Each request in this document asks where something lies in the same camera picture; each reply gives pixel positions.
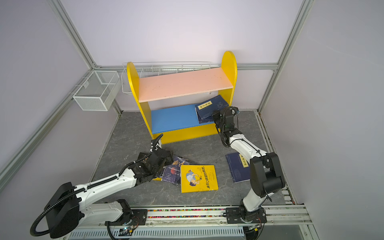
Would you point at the dark purple book red circle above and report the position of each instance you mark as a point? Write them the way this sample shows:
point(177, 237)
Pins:
point(172, 172)

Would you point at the black book orange characters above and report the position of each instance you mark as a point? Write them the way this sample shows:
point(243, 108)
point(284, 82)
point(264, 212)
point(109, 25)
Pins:
point(142, 157)

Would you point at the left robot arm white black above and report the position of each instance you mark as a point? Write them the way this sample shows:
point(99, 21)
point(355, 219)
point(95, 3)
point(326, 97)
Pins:
point(72, 206)

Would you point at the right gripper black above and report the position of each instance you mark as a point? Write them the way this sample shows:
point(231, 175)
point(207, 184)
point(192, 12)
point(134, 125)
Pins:
point(216, 116)

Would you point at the yellow cartoon cover book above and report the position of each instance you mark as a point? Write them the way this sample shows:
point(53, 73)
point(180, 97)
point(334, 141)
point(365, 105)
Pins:
point(198, 178)

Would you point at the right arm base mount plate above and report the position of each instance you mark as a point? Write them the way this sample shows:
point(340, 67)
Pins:
point(240, 215)

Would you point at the aluminium rail with colourful strip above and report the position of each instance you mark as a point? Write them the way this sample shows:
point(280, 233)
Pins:
point(194, 216)

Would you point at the white vent grille panel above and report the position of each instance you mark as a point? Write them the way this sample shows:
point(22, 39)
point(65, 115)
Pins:
point(155, 233)

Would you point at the yellow shelf with pink and blue boards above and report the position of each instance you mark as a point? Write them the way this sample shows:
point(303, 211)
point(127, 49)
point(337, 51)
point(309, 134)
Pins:
point(181, 123)

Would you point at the navy book yellow label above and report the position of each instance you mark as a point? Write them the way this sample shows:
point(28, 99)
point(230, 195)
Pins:
point(209, 119)
point(239, 167)
point(211, 106)

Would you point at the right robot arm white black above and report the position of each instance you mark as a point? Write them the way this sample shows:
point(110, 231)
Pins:
point(266, 174)

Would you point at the white mesh box basket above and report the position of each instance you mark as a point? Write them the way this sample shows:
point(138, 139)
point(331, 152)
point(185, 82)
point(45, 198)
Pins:
point(98, 91)

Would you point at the white wire rack basket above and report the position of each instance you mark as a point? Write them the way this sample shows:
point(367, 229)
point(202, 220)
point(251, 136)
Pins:
point(158, 70)

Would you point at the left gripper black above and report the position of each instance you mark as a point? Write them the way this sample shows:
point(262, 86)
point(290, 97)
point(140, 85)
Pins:
point(169, 159)

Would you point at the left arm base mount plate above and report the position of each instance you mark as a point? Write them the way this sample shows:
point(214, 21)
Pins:
point(135, 217)

